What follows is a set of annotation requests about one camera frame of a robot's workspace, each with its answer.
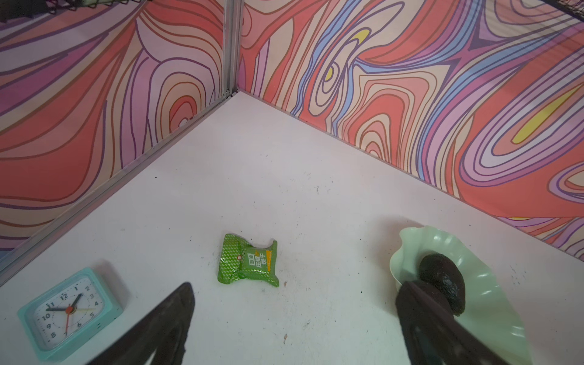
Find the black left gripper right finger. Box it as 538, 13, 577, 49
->
395, 281, 506, 364

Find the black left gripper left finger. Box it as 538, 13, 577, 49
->
90, 282, 196, 364

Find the dark avocado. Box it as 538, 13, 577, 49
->
418, 253, 466, 316

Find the pale green wavy fruit bowl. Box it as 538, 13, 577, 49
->
389, 226, 533, 364

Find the green snack packet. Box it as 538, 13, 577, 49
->
217, 234, 280, 287

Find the teal alarm clock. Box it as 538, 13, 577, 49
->
18, 268, 123, 362

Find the aluminium corner frame post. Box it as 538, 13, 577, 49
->
222, 0, 245, 98

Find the left black wire basket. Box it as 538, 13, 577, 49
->
1, 0, 130, 23

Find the black wire basket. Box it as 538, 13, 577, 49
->
543, 0, 584, 22
1, 0, 130, 23

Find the rear black wire basket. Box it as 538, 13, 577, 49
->
543, 0, 584, 22

